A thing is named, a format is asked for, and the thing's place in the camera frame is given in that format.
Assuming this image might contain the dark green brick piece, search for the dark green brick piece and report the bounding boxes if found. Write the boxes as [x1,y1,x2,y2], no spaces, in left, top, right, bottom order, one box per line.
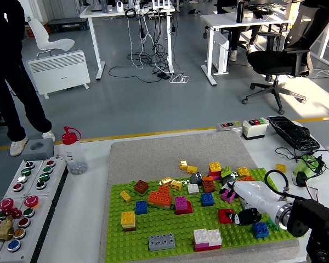
[267,216,280,231]

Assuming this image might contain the person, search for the person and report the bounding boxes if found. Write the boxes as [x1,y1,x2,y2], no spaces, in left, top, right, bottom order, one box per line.
[229,24,261,62]
[0,0,56,157]

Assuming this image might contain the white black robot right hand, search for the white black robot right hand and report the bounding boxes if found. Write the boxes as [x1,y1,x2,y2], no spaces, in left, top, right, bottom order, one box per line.
[219,180,288,227]

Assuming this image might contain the grey sloped brick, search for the grey sloped brick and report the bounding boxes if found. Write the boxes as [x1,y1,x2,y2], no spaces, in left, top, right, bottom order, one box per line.
[190,171,203,185]

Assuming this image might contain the white switch box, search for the white switch box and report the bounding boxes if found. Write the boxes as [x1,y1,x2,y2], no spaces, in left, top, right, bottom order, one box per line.
[241,117,270,141]

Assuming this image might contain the yellow red brick stack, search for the yellow red brick stack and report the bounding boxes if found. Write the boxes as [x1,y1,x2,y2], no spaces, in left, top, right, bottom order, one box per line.
[208,162,222,180]

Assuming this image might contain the green studded baseplate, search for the green studded baseplate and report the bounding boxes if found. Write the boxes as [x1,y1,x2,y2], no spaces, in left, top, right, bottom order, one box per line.
[104,167,301,263]

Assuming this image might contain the black white cable tangle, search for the black white cable tangle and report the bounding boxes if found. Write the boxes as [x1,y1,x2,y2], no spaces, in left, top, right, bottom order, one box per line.
[108,8,179,84]

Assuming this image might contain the black module with red wire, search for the black module with red wire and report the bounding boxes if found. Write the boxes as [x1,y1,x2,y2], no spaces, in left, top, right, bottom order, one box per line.
[292,171,321,206]

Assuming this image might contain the grey block with hole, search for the grey block with hole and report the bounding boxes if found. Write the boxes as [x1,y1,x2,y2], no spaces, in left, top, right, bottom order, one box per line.
[21,138,55,162]

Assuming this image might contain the red valve handle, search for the red valve handle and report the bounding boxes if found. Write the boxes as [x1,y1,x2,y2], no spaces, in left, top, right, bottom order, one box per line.
[1,207,22,219]

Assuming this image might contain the magenta square brick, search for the magenta square brick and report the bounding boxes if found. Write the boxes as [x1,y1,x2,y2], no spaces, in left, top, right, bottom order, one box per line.
[220,188,236,203]
[174,196,189,211]

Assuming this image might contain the white magenta brick stack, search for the white magenta brick stack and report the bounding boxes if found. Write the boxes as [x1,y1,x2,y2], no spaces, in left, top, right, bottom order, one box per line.
[193,228,223,252]

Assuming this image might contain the red square brick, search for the red square brick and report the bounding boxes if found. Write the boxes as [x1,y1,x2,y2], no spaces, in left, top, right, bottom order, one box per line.
[218,209,235,225]

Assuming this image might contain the light green tape roll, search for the light green tape roll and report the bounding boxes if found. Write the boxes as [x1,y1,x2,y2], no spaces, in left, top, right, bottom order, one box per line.
[293,155,324,183]

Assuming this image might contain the white desk with cables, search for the white desk with cables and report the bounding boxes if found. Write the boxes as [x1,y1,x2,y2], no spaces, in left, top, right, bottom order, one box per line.
[79,4,176,81]

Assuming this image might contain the white emergency-stop button box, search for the white emergency-stop button box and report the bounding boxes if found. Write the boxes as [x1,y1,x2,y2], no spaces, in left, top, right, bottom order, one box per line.
[0,191,60,263]

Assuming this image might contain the orange brown brick stack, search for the orange brown brick stack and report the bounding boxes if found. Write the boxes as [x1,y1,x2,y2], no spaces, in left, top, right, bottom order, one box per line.
[202,175,216,193]

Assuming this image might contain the brown square brick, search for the brown square brick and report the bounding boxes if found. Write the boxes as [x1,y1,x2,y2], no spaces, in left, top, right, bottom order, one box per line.
[133,180,149,195]

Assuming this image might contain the brass valve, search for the brass valve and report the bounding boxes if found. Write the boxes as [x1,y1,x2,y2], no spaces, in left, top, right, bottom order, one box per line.
[0,216,15,242]

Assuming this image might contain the white eight-button control box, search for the white eight-button control box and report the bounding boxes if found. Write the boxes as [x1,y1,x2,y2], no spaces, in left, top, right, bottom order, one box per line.
[4,156,69,198]

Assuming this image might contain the white computer tower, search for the white computer tower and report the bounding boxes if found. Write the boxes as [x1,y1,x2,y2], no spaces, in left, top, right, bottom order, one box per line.
[212,34,230,75]

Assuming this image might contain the grey-brown table mat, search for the grey-brown table mat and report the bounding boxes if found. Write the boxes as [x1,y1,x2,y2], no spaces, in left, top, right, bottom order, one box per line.
[98,131,301,263]

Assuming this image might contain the yellow tan brick stack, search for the yellow tan brick stack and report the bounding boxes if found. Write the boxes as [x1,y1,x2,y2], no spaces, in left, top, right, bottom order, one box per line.
[121,210,137,232]

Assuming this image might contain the dark grey brick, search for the dark grey brick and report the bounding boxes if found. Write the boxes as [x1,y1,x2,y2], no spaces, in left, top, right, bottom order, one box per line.
[222,174,236,187]

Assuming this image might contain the black bottle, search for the black bottle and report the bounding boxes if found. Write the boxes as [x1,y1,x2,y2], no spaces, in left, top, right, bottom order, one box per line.
[236,1,245,24]

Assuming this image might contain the grey eight-stud brick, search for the grey eight-stud brick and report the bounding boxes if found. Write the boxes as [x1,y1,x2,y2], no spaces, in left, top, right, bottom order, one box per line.
[148,233,176,251]

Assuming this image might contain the white panel heater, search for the white panel heater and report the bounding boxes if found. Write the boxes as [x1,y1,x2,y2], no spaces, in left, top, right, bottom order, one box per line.
[26,50,91,100]

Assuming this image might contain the white plastic chair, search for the white plastic chair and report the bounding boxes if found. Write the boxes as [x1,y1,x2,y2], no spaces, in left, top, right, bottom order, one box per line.
[28,18,76,58]

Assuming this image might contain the white desk with tower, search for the white desk with tower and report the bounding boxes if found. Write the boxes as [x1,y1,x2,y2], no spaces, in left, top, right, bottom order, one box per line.
[201,10,291,87]

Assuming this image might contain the grey switch box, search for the grey switch box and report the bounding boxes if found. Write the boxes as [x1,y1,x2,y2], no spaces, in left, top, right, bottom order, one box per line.
[216,121,243,133]

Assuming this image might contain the blue square brick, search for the blue square brick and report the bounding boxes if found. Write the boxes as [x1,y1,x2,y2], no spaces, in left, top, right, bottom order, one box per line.
[252,221,271,238]
[135,200,149,215]
[201,192,215,207]

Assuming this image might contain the clear bottle red cap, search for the clear bottle red cap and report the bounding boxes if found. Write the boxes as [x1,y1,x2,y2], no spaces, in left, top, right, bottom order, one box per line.
[61,125,89,176]

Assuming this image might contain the black keyboard tray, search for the black keyboard tray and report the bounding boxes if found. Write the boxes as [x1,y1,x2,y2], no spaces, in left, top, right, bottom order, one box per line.
[266,115,321,151]

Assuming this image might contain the black cable with plug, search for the black cable with plug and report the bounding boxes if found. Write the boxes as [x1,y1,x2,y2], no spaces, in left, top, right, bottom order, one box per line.
[275,147,329,176]

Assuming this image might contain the orange brick cluster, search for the orange brick cluster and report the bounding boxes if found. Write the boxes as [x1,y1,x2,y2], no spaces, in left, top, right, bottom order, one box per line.
[148,185,173,209]

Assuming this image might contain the red sloped brick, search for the red sloped brick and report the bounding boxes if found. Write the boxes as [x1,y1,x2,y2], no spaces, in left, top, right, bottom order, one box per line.
[175,201,194,215]

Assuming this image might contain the black wheeled dolly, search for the black wheeled dolly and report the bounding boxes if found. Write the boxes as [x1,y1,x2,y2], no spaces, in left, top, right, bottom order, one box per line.
[47,17,89,33]

